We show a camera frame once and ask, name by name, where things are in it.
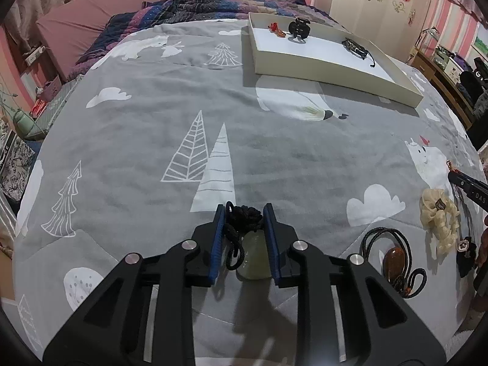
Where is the green pleated cloth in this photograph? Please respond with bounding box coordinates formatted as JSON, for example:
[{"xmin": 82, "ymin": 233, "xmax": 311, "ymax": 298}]
[{"xmin": 23, "ymin": 76, "xmax": 82, "ymax": 140}]

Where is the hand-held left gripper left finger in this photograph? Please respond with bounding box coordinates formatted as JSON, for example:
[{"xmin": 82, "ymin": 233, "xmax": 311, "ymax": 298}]
[{"xmin": 43, "ymin": 204, "xmax": 229, "ymax": 366}]

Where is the black hair claw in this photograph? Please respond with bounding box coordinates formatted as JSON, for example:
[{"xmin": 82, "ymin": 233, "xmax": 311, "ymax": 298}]
[{"xmin": 288, "ymin": 18, "xmax": 311, "ymax": 42}]

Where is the pink headboard cushion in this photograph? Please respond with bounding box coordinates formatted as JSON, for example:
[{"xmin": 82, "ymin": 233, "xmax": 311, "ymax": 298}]
[{"xmin": 35, "ymin": 0, "xmax": 163, "ymax": 82}]

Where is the desk lamp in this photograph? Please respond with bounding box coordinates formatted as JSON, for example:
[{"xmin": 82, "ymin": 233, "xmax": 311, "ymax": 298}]
[{"xmin": 417, "ymin": 27, "xmax": 439, "ymax": 46}]

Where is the amber pendant black cord necklace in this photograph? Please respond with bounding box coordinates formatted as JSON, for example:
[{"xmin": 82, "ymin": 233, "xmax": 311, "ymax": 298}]
[{"xmin": 360, "ymin": 227, "xmax": 428, "ymax": 299}]

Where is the pink storage box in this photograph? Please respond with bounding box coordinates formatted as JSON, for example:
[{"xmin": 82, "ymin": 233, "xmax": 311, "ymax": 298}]
[{"xmin": 42, "ymin": 76, "xmax": 63, "ymax": 102}]

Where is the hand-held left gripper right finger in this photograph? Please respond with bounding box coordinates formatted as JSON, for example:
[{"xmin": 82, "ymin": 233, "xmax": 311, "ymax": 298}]
[{"xmin": 262, "ymin": 203, "xmax": 447, "ymax": 366}]

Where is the black scrunchie with charm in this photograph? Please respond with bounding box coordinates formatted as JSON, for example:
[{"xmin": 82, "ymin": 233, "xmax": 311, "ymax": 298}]
[{"xmin": 455, "ymin": 234, "xmax": 479, "ymax": 279}]

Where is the black bag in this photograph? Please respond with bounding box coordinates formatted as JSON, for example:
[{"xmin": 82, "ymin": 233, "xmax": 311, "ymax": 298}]
[{"xmin": 459, "ymin": 57, "xmax": 488, "ymax": 123}]

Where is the cream wardrobe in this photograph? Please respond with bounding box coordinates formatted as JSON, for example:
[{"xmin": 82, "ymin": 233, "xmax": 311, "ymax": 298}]
[{"xmin": 328, "ymin": 0, "xmax": 435, "ymax": 62}]

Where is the white power strip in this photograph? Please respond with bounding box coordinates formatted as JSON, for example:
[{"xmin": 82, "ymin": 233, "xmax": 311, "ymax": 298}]
[{"xmin": 25, "ymin": 45, "xmax": 44, "ymax": 65}]

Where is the green jade pendant black cord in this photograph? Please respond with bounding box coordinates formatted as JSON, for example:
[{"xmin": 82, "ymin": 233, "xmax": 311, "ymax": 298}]
[{"xmin": 225, "ymin": 201, "xmax": 272, "ymax": 281}]

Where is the shallow white cardboard tray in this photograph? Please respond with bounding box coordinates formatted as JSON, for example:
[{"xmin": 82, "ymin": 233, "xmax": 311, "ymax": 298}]
[{"xmin": 243, "ymin": 11, "xmax": 425, "ymax": 108}]

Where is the purple blue striped quilt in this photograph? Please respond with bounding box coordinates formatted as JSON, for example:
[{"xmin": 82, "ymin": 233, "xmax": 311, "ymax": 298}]
[{"xmin": 74, "ymin": 0, "xmax": 351, "ymax": 71}]

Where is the black white floral box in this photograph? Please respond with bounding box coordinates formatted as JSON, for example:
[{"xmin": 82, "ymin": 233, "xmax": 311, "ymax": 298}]
[{"xmin": 0, "ymin": 130, "xmax": 37, "ymax": 199}]

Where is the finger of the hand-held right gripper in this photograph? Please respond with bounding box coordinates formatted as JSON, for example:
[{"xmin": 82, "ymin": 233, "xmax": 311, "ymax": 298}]
[{"xmin": 447, "ymin": 170, "xmax": 488, "ymax": 213}]

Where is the black braided bracelet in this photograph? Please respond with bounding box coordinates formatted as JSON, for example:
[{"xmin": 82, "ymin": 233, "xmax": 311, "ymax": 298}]
[{"xmin": 341, "ymin": 37, "xmax": 378, "ymax": 68}]

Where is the wooden desk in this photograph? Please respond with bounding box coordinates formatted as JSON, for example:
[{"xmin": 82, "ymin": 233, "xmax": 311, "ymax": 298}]
[{"xmin": 408, "ymin": 46, "xmax": 488, "ymax": 130}]

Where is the cream scrunchie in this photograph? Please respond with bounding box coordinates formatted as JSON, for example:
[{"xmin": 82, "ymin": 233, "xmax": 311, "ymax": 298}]
[{"xmin": 420, "ymin": 188, "xmax": 461, "ymax": 256}]

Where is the green thermos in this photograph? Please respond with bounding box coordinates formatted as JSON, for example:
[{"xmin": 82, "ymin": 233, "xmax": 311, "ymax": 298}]
[{"xmin": 11, "ymin": 109, "xmax": 31, "ymax": 134}]

